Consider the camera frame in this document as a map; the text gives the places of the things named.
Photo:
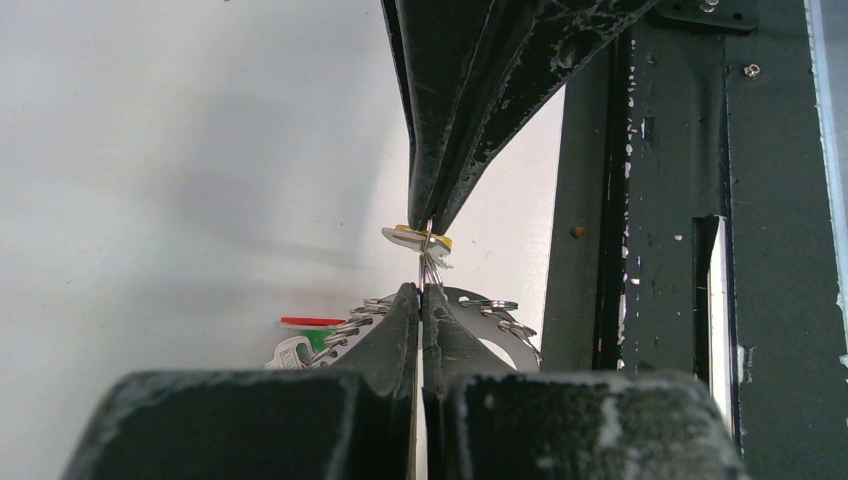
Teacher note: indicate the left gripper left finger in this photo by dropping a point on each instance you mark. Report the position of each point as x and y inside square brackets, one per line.
[354, 419]

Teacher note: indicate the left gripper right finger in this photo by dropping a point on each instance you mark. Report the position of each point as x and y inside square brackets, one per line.
[487, 421]

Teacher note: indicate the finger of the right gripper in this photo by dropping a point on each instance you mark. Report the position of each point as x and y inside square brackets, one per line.
[434, 45]
[536, 47]

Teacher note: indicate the red and yellow tagged keys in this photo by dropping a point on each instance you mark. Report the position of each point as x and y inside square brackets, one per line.
[431, 247]

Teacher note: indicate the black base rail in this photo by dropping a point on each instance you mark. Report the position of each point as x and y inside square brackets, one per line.
[700, 220]

